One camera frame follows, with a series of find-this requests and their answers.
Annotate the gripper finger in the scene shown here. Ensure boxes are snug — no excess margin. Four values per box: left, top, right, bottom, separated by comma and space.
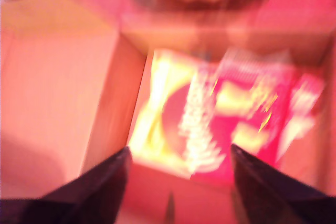
232, 144, 329, 224
41, 146, 132, 224

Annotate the red egg bag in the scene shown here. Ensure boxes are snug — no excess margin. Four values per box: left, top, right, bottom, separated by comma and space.
128, 48, 326, 185

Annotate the brown cardboard box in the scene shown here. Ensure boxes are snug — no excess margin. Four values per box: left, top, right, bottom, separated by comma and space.
0, 0, 336, 224

